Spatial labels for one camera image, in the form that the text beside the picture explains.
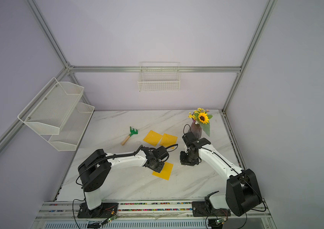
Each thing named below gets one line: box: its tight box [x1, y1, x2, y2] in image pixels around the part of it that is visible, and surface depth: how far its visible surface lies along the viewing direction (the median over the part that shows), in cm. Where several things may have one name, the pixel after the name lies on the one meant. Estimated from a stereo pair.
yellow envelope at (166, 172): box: [151, 161, 174, 181], surface depth 87 cm
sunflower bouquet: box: [188, 107, 213, 137], surface depth 84 cm
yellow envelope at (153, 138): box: [142, 129, 163, 147], surface depth 106 cm
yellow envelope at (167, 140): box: [159, 133, 178, 150], surface depth 104 cm
